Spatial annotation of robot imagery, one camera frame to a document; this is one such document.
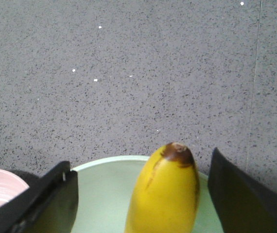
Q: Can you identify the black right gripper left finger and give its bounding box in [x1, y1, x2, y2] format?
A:
[0, 161, 78, 233]

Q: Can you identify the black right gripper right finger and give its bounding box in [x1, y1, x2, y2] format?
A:
[208, 148, 277, 233]

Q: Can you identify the green bowl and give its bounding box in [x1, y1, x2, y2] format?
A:
[71, 155, 224, 233]

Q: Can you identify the yellow banana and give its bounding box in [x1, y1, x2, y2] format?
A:
[124, 142, 200, 233]

